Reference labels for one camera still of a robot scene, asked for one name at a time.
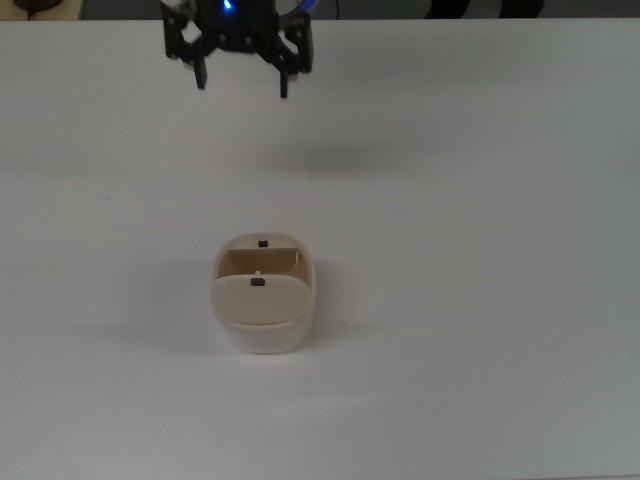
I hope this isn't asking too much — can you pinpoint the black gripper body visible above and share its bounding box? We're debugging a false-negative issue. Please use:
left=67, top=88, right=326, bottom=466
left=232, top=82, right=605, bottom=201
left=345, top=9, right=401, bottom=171
left=195, top=5, right=282, bottom=55

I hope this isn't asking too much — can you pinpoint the small white lidded bin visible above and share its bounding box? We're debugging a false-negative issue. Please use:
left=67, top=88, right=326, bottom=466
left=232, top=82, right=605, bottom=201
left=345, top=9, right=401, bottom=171
left=207, top=231, right=318, bottom=356

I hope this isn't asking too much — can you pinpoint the black office chair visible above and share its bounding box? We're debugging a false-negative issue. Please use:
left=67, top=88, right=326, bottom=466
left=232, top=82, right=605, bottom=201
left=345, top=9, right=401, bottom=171
left=424, top=0, right=547, bottom=20

